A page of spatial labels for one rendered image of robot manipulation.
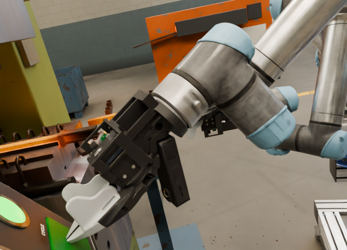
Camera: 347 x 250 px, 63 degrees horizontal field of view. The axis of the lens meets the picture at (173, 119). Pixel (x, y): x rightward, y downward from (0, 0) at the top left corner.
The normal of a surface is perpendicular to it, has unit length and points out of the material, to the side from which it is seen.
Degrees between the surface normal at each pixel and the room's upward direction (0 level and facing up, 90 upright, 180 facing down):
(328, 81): 65
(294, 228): 0
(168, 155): 91
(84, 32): 90
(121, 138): 90
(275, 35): 59
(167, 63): 90
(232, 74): 78
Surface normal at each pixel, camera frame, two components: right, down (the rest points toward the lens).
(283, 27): -0.59, -0.14
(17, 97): 0.06, 0.35
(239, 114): -0.35, 0.61
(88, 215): 0.44, 0.27
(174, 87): -0.27, -0.42
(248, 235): -0.19, -0.92
